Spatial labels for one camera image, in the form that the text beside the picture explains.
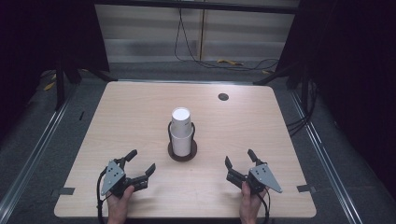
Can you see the metal floor rail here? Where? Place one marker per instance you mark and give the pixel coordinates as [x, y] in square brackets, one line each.
[323, 155]
[34, 152]

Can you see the grey tape piece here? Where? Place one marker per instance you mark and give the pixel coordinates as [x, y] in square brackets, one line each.
[67, 191]
[305, 188]

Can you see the long yellow floor tape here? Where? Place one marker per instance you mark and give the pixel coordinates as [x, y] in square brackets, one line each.
[229, 62]

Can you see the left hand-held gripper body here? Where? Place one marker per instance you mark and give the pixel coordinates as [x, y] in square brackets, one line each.
[112, 177]

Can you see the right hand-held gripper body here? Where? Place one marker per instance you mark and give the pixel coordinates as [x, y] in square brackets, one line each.
[263, 179]

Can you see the person's left hand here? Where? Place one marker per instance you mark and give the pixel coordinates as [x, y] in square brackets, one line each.
[120, 205]

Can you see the dark round cup holder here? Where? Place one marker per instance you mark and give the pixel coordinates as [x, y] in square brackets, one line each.
[183, 159]

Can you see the dark round table grommet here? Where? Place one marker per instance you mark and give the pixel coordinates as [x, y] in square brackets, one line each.
[223, 96]

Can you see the short yellow floor tape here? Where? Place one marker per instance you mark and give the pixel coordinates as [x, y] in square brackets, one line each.
[266, 72]

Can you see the person's right hand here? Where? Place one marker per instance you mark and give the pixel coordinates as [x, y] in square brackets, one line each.
[249, 207]

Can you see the stack of white paper cups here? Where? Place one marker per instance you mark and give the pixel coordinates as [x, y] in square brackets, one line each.
[181, 130]

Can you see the black metal stand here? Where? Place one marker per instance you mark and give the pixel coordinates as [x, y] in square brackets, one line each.
[303, 88]
[59, 90]

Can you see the dark curtain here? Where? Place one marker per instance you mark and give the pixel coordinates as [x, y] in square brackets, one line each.
[358, 62]
[46, 37]

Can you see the yellow floor tape strip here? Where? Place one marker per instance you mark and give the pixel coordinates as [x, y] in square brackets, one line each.
[49, 86]

